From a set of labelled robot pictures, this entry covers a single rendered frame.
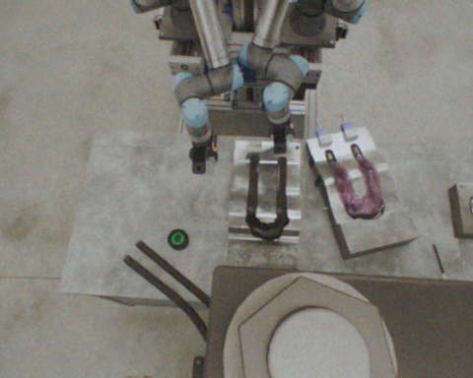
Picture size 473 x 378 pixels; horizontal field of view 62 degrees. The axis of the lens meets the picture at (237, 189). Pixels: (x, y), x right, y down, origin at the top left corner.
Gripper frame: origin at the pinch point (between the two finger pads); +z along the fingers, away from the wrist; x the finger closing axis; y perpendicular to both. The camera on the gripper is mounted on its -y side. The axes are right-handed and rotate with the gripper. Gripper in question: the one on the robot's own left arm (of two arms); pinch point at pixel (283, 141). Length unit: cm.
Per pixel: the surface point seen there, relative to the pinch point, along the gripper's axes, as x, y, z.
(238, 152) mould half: 17.5, -3.4, 2.6
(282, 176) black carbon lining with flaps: 0.2, -12.9, 4.7
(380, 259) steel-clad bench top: -37, -43, 14
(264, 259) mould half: 5.5, -45.3, 1.3
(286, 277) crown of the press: -10, -54, -115
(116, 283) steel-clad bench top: 61, -57, -2
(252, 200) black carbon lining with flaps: 10.6, -23.7, -0.5
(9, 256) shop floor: 166, -46, 66
